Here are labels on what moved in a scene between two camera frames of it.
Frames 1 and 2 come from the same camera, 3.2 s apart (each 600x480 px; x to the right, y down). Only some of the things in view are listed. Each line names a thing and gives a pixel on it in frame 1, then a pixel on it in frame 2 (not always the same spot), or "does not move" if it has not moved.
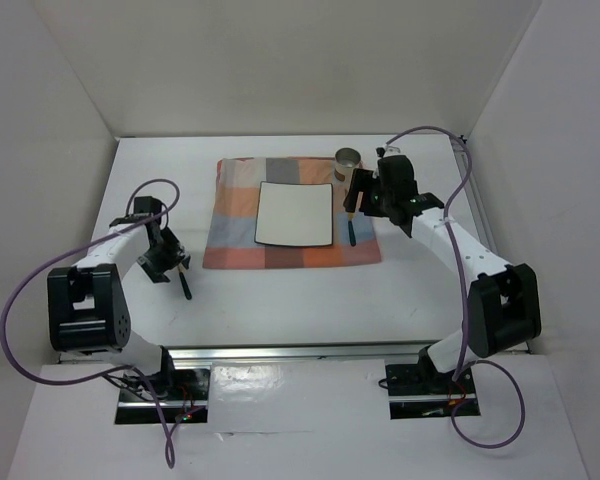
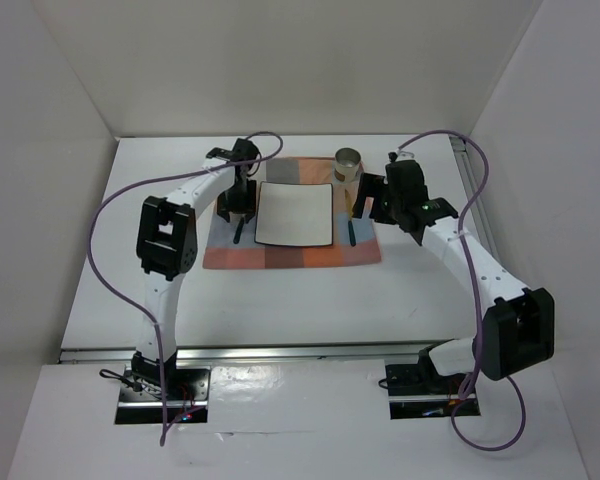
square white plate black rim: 294,214 does not move
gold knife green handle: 351,227 does not move
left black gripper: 175,252 -> 247,205
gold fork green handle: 184,283 -> 239,228
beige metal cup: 346,160 does not move
